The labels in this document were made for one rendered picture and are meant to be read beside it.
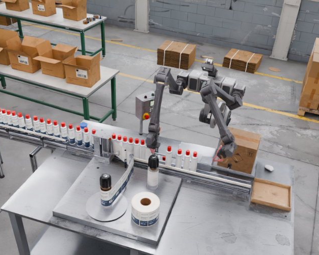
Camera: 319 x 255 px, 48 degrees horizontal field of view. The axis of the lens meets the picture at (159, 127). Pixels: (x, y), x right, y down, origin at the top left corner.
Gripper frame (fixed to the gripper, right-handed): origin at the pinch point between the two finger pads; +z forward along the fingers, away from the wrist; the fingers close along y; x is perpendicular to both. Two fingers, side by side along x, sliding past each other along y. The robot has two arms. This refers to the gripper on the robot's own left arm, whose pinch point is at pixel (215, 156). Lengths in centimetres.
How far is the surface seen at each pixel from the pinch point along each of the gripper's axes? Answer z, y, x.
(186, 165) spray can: 32.1, -5.7, -4.5
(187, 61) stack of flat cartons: 177, -383, -46
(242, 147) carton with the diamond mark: -4.3, -30.2, 16.6
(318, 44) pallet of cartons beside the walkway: -14, -390, 72
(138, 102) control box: 23, -6, -70
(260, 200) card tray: -1.4, -0.7, 49.8
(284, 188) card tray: -9, -26, 65
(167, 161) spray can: 42.7, -3.8, -16.6
